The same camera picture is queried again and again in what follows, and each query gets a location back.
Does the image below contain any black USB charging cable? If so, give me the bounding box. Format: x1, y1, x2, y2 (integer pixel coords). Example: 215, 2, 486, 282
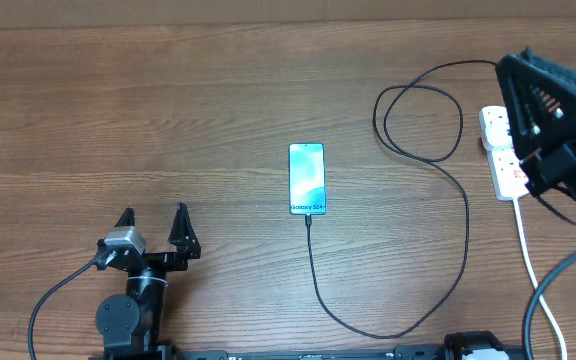
304, 60, 499, 340

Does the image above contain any Samsung Galaxy smartphone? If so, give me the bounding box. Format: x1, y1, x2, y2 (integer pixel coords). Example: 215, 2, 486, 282
289, 143, 327, 215

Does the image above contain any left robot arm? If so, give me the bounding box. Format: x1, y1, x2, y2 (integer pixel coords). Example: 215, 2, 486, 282
93, 203, 201, 359

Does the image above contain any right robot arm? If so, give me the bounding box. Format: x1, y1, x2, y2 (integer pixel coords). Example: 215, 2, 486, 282
495, 49, 576, 201

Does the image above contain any white charger plug adapter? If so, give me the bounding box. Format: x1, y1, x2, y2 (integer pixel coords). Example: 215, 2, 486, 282
482, 123, 513, 152

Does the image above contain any white power strip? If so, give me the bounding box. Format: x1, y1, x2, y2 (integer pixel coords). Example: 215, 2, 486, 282
478, 106, 528, 201

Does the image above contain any white power strip cord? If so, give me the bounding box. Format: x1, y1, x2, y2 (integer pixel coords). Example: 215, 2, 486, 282
511, 197, 569, 360

